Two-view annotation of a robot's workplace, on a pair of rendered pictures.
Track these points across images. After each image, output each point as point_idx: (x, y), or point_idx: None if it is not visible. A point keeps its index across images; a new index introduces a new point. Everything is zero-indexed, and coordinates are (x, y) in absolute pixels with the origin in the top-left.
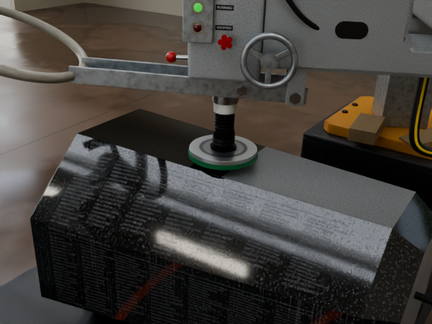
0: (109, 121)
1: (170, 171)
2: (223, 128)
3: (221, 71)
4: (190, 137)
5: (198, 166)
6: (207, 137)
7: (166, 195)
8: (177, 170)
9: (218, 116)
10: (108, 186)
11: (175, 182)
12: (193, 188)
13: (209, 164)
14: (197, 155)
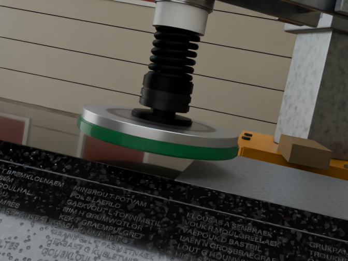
0: None
1: (28, 170)
2: (177, 67)
3: None
4: (56, 123)
5: (105, 159)
6: (113, 106)
7: (16, 230)
8: (49, 167)
9: (171, 33)
10: None
11: (42, 195)
12: (99, 211)
13: (153, 142)
14: (117, 119)
